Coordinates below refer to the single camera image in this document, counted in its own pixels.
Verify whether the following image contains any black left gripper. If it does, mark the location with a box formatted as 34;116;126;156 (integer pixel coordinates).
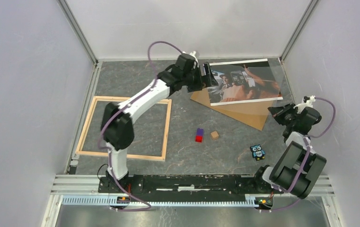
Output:
182;63;218;94

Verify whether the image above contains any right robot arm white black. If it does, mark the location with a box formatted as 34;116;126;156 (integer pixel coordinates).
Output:
252;104;327;199

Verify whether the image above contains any printed photo with white border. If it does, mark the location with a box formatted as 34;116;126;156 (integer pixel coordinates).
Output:
207;59;283;106

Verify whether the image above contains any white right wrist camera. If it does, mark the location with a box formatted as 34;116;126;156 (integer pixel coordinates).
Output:
293;96;316;113

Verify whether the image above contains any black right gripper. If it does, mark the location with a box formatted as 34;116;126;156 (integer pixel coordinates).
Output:
267;102;299;126

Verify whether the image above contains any brown cardboard backing board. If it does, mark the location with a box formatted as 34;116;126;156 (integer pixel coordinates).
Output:
190;89;274;131

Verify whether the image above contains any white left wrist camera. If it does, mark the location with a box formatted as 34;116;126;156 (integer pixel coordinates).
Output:
189;51;199;64

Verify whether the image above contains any small wooden cube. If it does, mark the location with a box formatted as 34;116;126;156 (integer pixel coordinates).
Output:
210;131;219;140

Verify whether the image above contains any red and purple block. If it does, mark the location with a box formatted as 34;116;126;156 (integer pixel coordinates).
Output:
195;128;204;143

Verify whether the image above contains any blue owl figure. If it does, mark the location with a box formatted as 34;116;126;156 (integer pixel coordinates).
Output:
250;144;265;161

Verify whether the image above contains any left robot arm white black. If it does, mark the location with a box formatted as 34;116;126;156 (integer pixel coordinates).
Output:
100;53;218;193

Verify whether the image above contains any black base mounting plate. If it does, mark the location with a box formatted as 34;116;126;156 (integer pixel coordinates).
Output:
98;175;277;203

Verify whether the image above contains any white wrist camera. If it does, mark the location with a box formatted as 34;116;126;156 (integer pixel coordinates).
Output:
293;96;316;113
189;51;199;64

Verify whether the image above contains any light wooden picture frame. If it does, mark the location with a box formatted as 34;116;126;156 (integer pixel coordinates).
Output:
75;96;172;162

